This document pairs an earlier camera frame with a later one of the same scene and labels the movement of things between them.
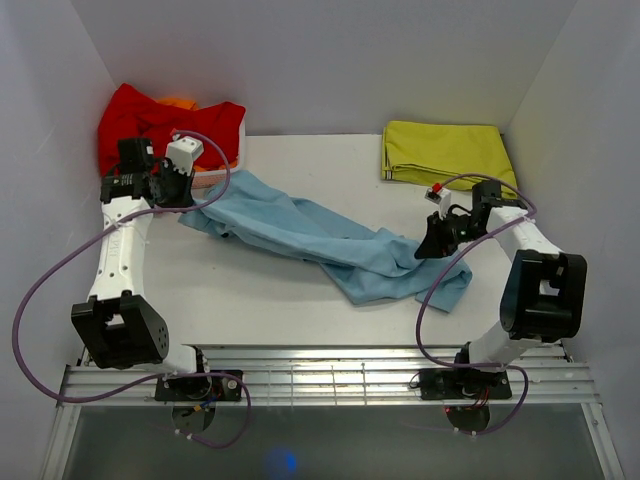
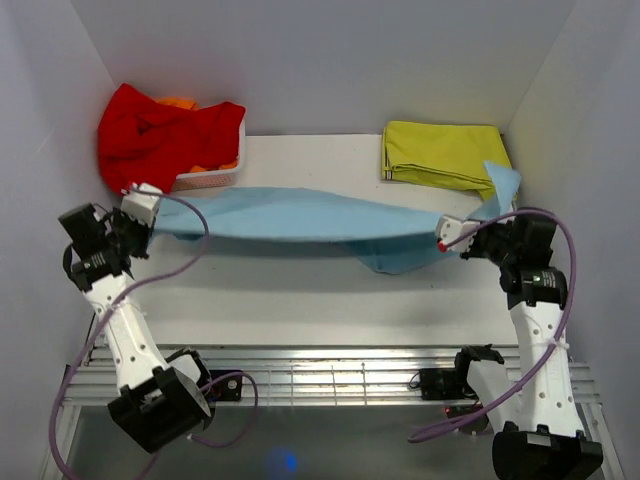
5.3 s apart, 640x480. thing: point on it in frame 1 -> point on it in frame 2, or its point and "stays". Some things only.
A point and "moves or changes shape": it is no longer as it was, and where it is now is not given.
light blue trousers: (358, 261) moves or changes shape
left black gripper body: (173, 186) -> (133, 234)
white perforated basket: (210, 179) stays
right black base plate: (451, 384) stays
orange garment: (178, 102) stays
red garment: (130, 113) stays
